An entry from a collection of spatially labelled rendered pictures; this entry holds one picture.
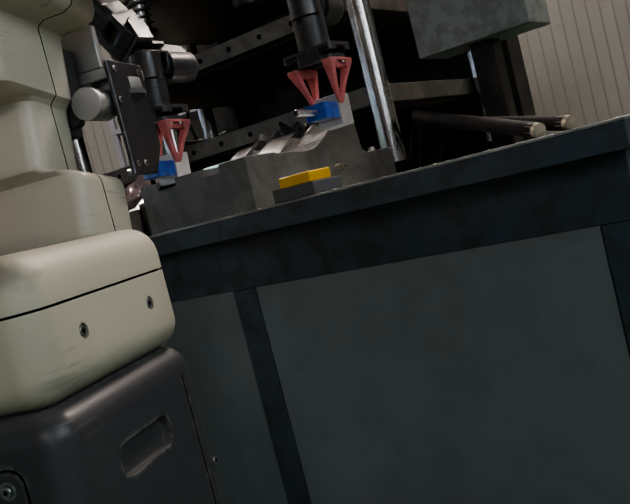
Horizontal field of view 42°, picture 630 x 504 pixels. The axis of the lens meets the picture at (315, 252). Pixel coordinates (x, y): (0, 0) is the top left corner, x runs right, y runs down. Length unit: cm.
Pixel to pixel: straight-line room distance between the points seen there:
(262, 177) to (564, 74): 378
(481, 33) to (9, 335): 164
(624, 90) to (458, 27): 302
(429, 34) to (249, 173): 91
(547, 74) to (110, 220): 416
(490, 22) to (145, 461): 156
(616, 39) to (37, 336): 464
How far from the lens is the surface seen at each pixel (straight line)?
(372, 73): 210
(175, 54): 158
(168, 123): 149
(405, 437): 133
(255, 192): 139
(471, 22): 212
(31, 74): 111
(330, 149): 161
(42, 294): 67
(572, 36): 509
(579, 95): 506
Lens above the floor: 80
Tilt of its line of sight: 4 degrees down
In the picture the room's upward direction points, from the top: 14 degrees counter-clockwise
